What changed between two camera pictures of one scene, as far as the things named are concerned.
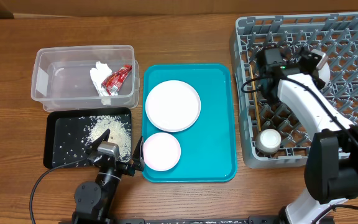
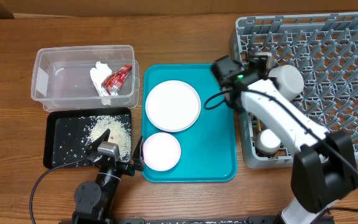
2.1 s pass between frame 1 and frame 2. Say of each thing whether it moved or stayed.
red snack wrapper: stayed
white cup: stayed
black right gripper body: moved
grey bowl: moved
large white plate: stayed
